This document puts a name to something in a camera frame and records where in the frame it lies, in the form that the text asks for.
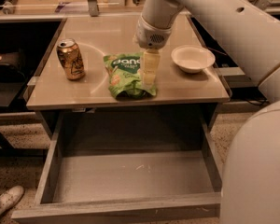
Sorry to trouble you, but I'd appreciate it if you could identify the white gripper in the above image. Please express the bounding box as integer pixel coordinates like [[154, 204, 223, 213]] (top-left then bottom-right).
[[135, 17, 172, 86]]

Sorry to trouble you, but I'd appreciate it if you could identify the green rice chip bag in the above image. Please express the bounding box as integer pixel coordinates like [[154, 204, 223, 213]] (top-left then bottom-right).
[[104, 52, 157, 99]]

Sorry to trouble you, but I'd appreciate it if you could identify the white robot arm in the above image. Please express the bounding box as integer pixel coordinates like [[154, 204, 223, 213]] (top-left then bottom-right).
[[136, 0, 280, 224]]

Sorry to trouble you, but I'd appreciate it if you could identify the grey cabinet with beige top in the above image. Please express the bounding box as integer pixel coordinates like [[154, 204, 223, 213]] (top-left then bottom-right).
[[27, 14, 230, 134]]

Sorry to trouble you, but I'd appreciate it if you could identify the open grey top drawer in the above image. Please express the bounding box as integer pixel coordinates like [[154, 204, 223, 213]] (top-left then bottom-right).
[[12, 110, 221, 224]]

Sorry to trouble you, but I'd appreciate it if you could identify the white bowl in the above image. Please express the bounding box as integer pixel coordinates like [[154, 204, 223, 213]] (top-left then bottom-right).
[[171, 45, 216, 74]]

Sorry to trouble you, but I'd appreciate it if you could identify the gold soda can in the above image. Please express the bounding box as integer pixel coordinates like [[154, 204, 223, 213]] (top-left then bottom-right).
[[56, 38, 85, 80]]

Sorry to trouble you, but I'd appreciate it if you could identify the white shoe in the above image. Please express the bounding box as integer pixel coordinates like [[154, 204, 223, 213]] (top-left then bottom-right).
[[0, 186, 25, 216]]

